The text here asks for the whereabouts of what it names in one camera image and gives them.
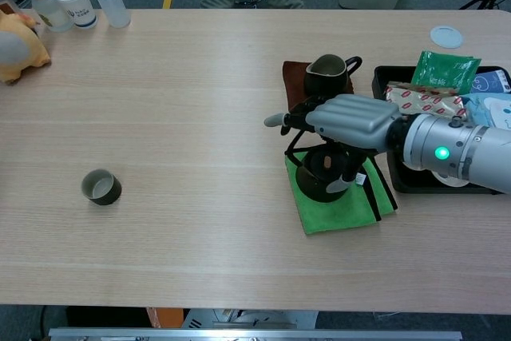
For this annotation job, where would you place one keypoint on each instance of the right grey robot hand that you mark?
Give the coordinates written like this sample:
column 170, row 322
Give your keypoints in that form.
column 355, row 121

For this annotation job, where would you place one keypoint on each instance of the black cast-iron teapot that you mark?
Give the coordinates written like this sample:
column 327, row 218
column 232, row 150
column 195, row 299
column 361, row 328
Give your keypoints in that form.
column 319, row 191

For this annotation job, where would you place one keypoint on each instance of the green cloth with black trim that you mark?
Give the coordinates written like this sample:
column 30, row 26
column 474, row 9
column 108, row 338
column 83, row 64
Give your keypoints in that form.
column 339, row 217

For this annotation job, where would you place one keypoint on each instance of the grey-green ceramic teacup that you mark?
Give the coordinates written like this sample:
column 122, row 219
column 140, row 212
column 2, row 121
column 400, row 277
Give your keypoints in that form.
column 100, row 187

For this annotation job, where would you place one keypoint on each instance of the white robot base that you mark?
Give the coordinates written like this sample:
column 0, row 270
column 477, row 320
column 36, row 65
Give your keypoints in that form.
column 247, row 319

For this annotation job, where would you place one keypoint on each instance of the dark ceramic pitcher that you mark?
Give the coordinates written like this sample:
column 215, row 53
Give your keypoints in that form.
column 323, row 81

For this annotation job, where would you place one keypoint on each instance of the black plastic tray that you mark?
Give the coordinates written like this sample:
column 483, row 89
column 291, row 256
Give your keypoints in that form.
column 383, row 77

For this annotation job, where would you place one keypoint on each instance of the brown cloth mat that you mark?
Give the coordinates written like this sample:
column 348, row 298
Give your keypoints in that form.
column 293, row 89

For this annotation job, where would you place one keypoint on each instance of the red white snack packet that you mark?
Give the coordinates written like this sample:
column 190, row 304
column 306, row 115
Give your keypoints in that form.
column 423, row 103

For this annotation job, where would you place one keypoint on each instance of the green tea packet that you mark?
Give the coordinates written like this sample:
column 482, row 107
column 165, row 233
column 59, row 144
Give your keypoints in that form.
column 443, row 71

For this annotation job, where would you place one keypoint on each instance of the white round table cap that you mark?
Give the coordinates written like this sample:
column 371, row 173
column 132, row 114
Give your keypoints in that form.
column 446, row 36

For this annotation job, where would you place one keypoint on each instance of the light blue wipes pack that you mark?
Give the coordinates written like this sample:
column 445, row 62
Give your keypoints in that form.
column 491, row 107

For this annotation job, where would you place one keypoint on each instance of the white blue printed packet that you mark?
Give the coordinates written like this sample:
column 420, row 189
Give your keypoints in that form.
column 493, row 81

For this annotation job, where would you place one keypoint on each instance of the orange-brown seat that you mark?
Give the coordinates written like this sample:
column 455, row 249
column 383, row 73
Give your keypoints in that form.
column 165, row 317

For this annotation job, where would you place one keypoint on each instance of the white paper cup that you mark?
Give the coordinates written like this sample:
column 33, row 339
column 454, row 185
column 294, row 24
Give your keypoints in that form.
column 76, row 3

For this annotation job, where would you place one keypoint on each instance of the glass bottle with wooden cap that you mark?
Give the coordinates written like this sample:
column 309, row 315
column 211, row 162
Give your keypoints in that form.
column 46, row 9

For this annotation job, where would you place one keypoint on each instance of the yellow plush toy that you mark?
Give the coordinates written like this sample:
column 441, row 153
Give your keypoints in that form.
column 20, row 49

